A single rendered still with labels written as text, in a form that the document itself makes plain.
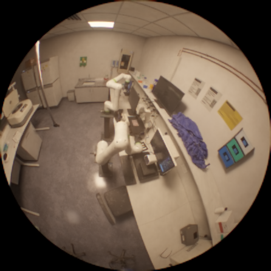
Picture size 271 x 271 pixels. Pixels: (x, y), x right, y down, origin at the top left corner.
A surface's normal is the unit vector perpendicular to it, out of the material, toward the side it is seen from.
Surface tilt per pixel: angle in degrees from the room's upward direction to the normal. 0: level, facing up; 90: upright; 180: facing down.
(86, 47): 90
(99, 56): 90
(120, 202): 0
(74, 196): 0
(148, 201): 0
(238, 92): 90
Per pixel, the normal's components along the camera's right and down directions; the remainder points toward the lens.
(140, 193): 0.24, -0.62
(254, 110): -0.94, 0.06
